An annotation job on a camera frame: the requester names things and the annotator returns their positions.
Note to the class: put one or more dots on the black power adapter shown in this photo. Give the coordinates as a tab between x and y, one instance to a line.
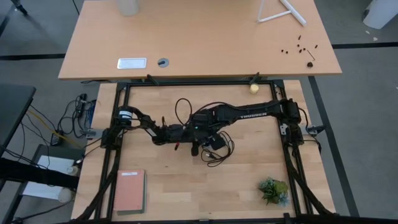
56	140

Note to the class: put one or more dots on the black aluminium table frame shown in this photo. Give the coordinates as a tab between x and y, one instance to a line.
199	83

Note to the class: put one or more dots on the black round knob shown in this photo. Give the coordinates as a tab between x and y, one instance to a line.
310	64

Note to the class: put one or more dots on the black frame clamp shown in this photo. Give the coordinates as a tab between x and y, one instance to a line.
153	79
255	77

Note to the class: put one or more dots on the black side table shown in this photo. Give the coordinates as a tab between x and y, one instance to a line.
15	109

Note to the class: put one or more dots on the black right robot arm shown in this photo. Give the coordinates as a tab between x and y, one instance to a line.
253	114

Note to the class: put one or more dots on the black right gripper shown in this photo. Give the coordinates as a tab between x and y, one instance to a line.
203	124

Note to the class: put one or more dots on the silver rectangular desk plate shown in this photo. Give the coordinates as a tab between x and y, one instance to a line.
132	63

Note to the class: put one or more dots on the clear plastic cup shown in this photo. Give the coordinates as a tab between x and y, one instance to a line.
65	195
72	170

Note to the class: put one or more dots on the black metal beam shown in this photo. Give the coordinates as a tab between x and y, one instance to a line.
31	172

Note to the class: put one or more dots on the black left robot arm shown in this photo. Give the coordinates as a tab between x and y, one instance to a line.
144	122

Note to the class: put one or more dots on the white paper sheet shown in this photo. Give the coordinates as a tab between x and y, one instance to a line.
56	161

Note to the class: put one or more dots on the black allen key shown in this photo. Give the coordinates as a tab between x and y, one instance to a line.
311	56

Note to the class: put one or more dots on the orange wooden desk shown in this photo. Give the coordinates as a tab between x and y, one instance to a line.
202	37

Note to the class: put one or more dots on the black tripod leg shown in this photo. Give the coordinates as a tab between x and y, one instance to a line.
19	7

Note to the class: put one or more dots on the translucent plastic cup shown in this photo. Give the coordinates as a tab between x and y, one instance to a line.
127	7

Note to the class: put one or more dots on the pink notebook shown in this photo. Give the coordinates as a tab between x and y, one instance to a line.
129	189

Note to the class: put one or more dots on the white triangular tube stand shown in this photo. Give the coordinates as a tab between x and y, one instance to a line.
293	14

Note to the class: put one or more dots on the green artificial succulent plant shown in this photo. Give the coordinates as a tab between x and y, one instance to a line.
273	191

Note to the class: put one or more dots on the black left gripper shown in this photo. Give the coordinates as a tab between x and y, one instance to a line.
174	133

